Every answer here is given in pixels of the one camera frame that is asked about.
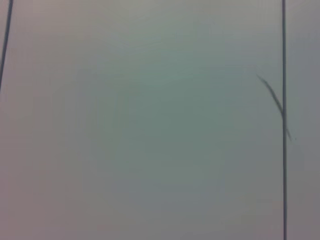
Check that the thin dark curved strand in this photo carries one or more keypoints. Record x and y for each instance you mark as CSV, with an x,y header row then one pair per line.
x,y
272,93

